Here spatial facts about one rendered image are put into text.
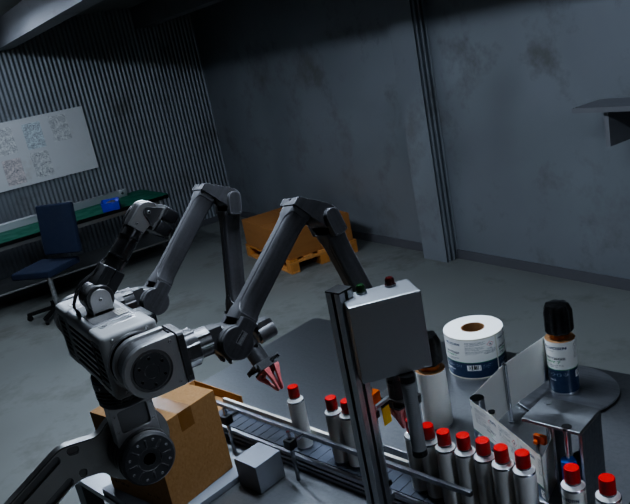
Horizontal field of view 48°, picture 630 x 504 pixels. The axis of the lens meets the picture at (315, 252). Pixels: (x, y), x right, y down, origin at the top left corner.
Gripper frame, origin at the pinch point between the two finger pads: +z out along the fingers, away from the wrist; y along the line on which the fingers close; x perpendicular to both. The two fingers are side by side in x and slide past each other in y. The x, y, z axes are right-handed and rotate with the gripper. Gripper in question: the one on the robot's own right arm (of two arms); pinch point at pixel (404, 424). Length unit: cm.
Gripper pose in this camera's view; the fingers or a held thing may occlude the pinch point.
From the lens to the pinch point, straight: 197.6
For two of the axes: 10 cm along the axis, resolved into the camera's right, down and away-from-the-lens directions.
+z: 1.9, 9.4, 2.7
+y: -7.0, -0.6, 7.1
